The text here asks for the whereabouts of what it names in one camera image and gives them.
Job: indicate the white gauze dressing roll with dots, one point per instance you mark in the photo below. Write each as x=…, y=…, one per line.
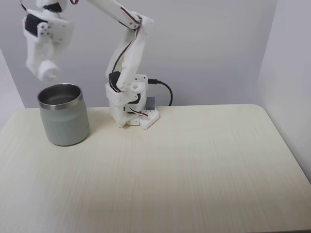
x=48, y=72

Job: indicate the steel cup grey-green sleeve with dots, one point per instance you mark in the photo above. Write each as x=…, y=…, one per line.
x=63, y=123

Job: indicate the grey clamp block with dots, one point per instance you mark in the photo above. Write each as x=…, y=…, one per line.
x=150, y=103

